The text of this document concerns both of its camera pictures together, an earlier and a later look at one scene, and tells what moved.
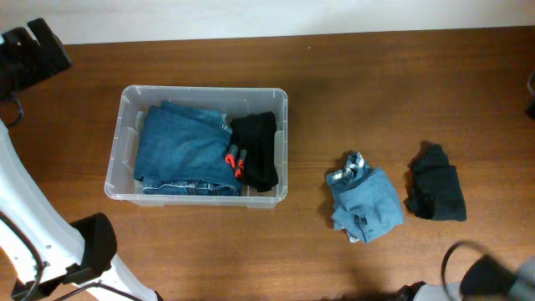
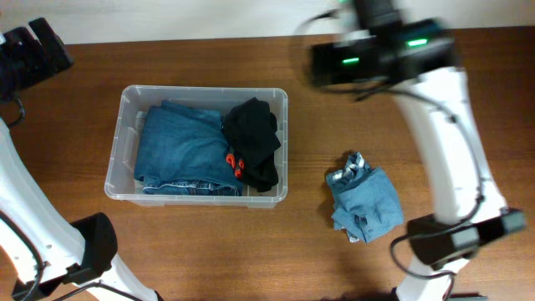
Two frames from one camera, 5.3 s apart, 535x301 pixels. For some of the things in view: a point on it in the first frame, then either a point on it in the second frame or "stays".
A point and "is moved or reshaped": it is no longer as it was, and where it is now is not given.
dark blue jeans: (180, 150) stays
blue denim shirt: (366, 201) stays
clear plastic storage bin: (200, 147) stays
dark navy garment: (433, 186) is moved or reshaped
